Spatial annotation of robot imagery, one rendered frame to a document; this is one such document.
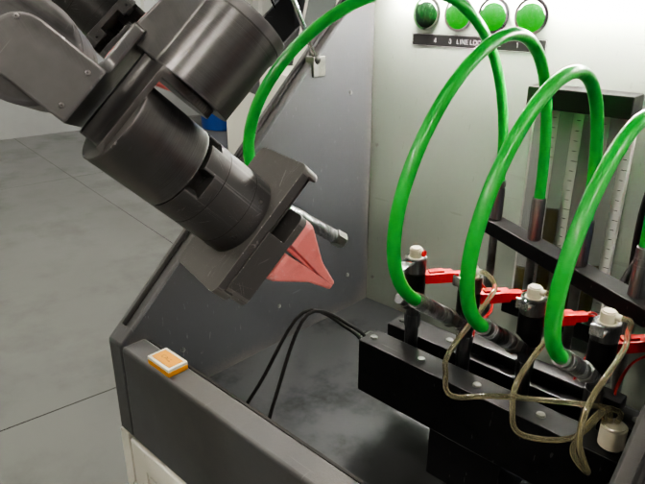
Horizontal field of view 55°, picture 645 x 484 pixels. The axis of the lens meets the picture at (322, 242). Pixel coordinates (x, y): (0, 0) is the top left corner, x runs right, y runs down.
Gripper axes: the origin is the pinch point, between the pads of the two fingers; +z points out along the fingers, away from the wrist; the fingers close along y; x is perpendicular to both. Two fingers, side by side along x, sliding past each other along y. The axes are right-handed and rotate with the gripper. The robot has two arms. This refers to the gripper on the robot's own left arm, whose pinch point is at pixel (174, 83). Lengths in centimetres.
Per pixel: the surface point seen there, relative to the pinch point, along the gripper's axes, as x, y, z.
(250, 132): -1.6, -2.0, 10.0
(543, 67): -29.9, -7.9, 29.7
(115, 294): 84, 244, 27
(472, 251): -5.2, -25.7, 29.8
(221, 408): 25.3, -3.9, 29.1
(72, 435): 105, 138, 41
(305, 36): -13.8, -3.1, 7.4
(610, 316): -11, -22, 47
